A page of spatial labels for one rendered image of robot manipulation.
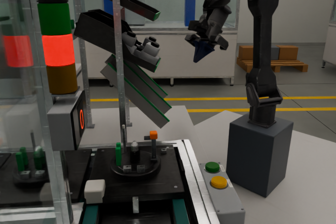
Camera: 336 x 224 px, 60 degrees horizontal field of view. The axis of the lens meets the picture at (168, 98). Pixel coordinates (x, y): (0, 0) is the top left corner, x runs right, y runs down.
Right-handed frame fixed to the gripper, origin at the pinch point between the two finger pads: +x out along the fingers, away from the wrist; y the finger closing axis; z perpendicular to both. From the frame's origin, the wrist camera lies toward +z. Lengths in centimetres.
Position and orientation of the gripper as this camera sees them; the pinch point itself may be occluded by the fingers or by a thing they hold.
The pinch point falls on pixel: (199, 53)
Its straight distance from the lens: 105.0
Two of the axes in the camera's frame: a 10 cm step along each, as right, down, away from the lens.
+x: -4.7, 8.8, -0.7
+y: 5.1, 2.0, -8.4
